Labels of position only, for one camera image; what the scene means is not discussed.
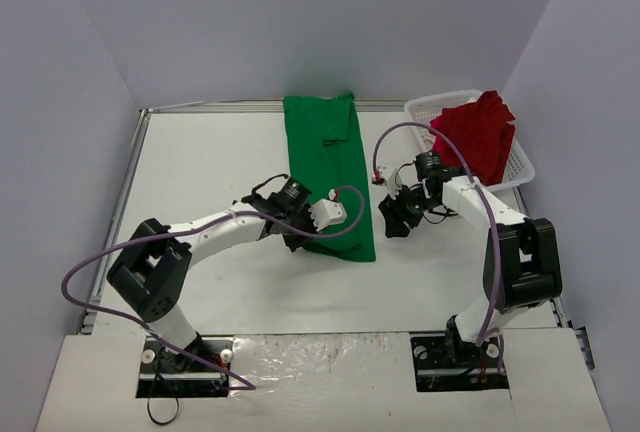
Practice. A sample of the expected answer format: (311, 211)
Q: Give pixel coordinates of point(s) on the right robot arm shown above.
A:
(521, 267)

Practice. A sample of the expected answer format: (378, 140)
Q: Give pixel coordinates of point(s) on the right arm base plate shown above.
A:
(441, 365)

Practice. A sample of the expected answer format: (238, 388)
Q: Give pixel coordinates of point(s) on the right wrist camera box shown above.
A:
(389, 178)

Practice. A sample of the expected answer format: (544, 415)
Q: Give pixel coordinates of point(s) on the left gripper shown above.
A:
(298, 231)

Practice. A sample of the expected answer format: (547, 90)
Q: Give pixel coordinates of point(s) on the green t shirt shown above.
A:
(325, 151)

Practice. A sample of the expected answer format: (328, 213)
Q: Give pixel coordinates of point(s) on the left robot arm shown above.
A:
(150, 277)

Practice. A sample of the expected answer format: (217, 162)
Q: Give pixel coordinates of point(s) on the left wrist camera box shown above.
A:
(326, 213)

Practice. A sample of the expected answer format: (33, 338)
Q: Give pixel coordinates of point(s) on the white plastic basket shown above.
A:
(518, 168)

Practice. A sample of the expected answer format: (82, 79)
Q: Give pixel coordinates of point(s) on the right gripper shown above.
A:
(400, 211)

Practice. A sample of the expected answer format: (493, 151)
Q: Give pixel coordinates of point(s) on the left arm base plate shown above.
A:
(165, 374)

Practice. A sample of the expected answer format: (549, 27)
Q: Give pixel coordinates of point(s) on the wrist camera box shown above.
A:
(389, 178)
(326, 213)

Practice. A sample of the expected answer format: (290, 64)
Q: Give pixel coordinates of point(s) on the red t shirt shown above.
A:
(483, 131)

